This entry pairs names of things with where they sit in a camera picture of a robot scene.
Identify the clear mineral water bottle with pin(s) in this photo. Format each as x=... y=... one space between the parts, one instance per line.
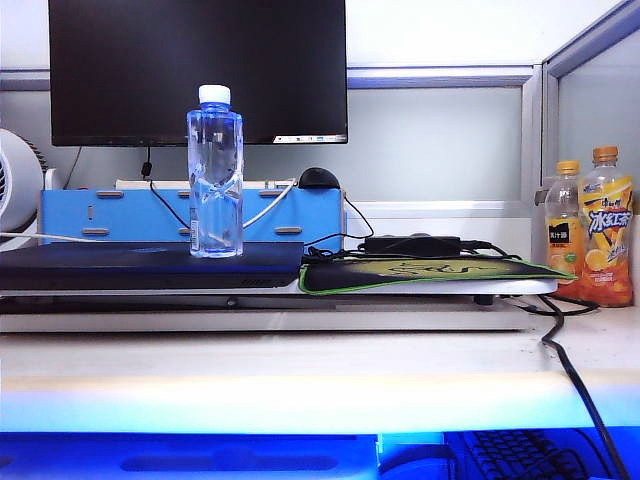
x=215 y=220

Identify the dark closed laptop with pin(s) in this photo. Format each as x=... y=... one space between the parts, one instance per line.
x=125 y=267

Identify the small orange juice bottle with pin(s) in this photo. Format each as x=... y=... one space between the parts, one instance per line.
x=564 y=240

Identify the large iced tea bottle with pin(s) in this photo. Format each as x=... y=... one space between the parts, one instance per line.
x=606 y=240

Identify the black green-edged mouse pad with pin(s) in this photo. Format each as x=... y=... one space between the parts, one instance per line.
x=350 y=277

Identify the black computer mouse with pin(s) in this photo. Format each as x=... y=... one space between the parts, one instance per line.
x=319 y=179

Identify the black power adapter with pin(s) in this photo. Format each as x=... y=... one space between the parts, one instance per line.
x=410 y=245

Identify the white desk riser platform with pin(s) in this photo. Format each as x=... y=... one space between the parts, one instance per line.
x=450 y=288

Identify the white power strip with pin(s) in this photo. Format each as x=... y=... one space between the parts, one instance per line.
x=150 y=183

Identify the blue desk organizer box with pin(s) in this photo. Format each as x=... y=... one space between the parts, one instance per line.
x=125 y=215

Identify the black computer monitor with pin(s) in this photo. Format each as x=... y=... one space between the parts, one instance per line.
x=125 y=70

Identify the black keyboard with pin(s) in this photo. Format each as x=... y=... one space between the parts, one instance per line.
x=520 y=452

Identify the white desk fan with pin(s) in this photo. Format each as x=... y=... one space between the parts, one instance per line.
x=17 y=185

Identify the grey cubicle partition frame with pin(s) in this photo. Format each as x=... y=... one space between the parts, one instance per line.
x=440 y=77

